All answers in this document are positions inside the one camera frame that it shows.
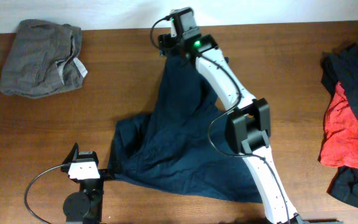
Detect red mesh garment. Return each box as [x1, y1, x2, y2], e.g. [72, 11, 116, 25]
[319, 82, 358, 169]

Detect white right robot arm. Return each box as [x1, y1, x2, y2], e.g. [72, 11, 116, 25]
[153, 7, 303, 224]

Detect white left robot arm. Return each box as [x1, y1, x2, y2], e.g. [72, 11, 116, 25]
[61, 143, 114, 224]

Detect dark blue shorts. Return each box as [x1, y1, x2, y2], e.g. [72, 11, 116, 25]
[108, 56, 261, 203]

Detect folded grey shorts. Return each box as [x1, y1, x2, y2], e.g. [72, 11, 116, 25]
[0, 19, 88, 99]

